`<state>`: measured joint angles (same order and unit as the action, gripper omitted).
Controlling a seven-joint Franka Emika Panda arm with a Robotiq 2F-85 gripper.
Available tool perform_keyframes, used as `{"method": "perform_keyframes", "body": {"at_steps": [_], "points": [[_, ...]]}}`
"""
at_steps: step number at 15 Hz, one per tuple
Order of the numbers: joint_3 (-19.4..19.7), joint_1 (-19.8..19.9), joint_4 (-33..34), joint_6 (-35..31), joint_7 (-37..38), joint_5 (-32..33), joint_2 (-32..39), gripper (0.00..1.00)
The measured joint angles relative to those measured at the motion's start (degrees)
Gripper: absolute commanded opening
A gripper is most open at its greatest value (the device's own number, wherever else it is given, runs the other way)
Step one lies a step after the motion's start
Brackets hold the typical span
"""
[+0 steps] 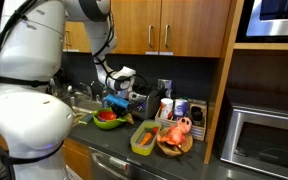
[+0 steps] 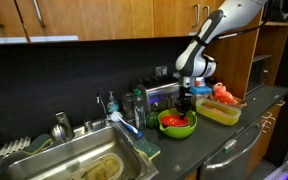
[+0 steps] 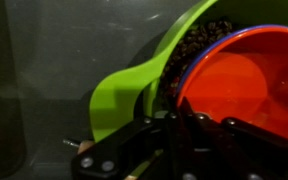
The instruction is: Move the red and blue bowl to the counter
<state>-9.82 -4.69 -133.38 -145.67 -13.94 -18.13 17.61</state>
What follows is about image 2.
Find yellow plastic container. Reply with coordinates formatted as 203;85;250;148
196;98;241;126

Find countertop microwave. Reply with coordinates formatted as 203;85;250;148
246;55;271;94

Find stainless dishwasher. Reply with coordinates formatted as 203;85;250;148
200;122;263;180

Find silver toaster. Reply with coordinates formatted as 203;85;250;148
136;76;179;113

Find soap dispenser bottle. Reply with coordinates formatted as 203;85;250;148
106;91;119;113

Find small sink tap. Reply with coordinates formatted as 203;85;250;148
96;93;110;127

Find blue white dish brush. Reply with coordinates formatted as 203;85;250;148
110;111;142;138

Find white dish rack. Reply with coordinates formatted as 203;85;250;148
0;136;31;158

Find green mixing bowl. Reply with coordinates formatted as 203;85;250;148
158;108;197;138

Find chrome faucet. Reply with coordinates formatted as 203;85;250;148
50;112;75;142

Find glass jar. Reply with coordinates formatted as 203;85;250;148
122;93;135;119

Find orange toy carrot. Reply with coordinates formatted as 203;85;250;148
203;103;230;115

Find red and blue bowl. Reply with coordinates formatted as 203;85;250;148
161;115;189;127

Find stainless steel sink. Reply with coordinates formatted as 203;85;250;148
0;123;159;180

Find plastic tub in sink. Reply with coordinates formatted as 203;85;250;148
69;153;124;180

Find green sponge behind sink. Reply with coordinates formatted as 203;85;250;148
23;134;52;155

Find upper wooden cabinets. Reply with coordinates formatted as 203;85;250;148
0;0;224;45

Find wicker basket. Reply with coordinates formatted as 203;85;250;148
209;93;247;108

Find green toy pepper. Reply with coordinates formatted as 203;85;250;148
146;112;159;129

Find clear plastic bottle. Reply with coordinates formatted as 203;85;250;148
133;89;146;130

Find green yellow sponge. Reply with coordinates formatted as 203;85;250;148
133;138;161;161

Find wall power outlet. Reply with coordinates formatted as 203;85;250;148
155;66;167;77

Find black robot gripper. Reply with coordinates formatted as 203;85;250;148
177;87;193;120

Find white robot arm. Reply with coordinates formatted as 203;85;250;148
175;0;267;119

